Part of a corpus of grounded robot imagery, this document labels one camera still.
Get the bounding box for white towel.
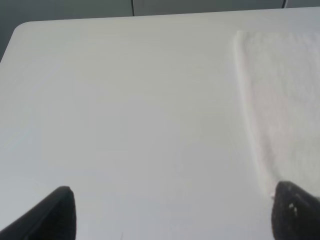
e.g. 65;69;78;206
234;31;320;196

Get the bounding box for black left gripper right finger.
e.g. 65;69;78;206
271;181;320;240

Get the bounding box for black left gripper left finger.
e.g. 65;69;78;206
0;186;76;240

